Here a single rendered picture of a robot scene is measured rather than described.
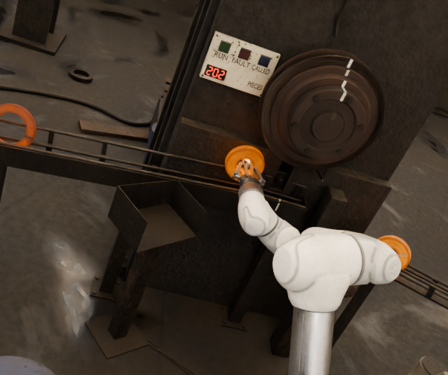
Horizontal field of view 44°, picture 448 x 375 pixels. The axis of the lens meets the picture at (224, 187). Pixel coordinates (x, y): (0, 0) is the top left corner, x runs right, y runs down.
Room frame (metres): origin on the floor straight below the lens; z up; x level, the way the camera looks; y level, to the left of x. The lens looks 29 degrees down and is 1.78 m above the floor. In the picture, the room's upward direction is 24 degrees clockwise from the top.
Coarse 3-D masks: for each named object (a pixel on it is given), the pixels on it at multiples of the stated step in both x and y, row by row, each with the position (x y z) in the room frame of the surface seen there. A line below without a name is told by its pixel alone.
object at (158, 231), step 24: (120, 192) 1.59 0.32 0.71; (144, 192) 1.71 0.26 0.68; (168, 192) 1.79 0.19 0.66; (120, 216) 1.57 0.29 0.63; (144, 216) 1.68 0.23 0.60; (168, 216) 1.73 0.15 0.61; (192, 216) 1.72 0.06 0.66; (144, 240) 1.55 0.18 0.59; (168, 240) 1.60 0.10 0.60; (144, 264) 1.63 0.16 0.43; (144, 288) 1.66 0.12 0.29; (120, 312) 1.64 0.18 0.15; (96, 336) 1.60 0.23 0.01; (120, 336) 1.64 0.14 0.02
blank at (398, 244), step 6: (384, 240) 1.99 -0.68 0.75; (390, 240) 1.98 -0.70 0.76; (396, 240) 1.98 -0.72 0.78; (402, 240) 1.99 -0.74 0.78; (390, 246) 1.98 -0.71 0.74; (396, 246) 1.97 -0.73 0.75; (402, 246) 1.97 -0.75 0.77; (408, 246) 1.98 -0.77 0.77; (402, 252) 1.96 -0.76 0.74; (408, 252) 1.96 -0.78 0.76; (402, 258) 1.96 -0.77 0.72; (408, 258) 1.95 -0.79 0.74; (402, 264) 1.95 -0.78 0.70
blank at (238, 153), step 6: (234, 150) 1.93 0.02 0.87; (240, 150) 1.93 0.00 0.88; (246, 150) 1.93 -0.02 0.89; (252, 150) 1.94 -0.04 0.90; (258, 150) 1.97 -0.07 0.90; (228, 156) 1.92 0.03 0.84; (234, 156) 1.93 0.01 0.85; (240, 156) 1.93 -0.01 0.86; (246, 156) 1.94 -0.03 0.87; (252, 156) 1.94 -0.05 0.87; (258, 156) 1.95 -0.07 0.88; (228, 162) 1.92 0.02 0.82; (234, 162) 1.93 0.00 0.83; (252, 162) 1.95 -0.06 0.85; (258, 162) 1.95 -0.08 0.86; (228, 168) 1.93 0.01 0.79; (234, 168) 1.93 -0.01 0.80; (240, 168) 1.97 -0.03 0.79; (258, 168) 1.95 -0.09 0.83; (228, 174) 1.93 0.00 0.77; (240, 174) 1.94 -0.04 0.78
